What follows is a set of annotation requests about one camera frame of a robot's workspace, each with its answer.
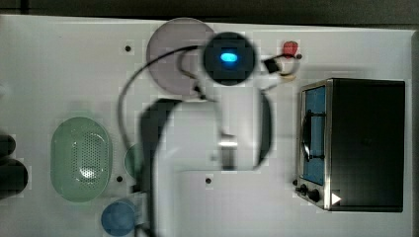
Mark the red strawberry near oven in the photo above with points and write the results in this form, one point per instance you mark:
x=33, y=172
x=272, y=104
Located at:
x=290, y=48

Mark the black toaster oven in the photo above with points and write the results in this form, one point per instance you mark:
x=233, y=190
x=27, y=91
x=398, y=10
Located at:
x=351, y=145

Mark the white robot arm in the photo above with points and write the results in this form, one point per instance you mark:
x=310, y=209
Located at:
x=230, y=129

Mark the black camera box with cable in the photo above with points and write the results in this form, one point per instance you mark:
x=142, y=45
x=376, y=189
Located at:
x=281, y=65

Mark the grey round plate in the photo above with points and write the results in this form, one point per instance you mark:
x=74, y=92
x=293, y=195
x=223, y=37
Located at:
x=176, y=68

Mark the peeled banana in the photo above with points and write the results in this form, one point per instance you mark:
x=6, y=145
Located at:
x=288, y=77

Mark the blue bowl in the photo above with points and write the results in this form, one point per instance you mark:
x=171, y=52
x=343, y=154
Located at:
x=118, y=218

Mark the green mug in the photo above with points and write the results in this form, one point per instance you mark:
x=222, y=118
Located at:
x=133, y=160

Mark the black round object left edge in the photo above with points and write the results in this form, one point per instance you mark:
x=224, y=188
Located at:
x=14, y=175

